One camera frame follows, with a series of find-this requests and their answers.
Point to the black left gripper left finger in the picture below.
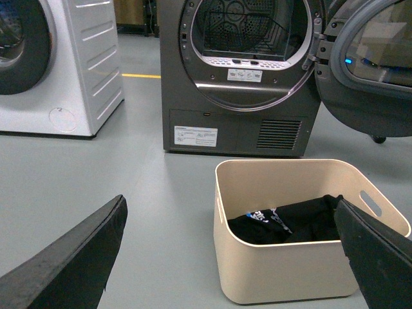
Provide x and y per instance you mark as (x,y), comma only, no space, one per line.
(73,271)

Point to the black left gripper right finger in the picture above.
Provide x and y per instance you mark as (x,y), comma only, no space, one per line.
(379,257)

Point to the beige plastic laundry hamper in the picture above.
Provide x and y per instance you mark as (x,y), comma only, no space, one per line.
(253,274)

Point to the black printed t-shirt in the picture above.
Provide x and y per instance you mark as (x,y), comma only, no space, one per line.
(306,221)

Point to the open grey dryer door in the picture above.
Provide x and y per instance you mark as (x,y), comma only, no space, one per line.
(363,71)

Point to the white washing machine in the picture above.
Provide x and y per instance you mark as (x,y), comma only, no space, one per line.
(60,67)

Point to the yellow floor tape line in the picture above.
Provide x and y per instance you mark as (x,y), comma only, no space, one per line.
(142,76)

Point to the grey front-load dryer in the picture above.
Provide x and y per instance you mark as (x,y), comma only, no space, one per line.
(237,77)

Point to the wooden cabinet in background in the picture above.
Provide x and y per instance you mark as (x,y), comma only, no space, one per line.
(137,17)

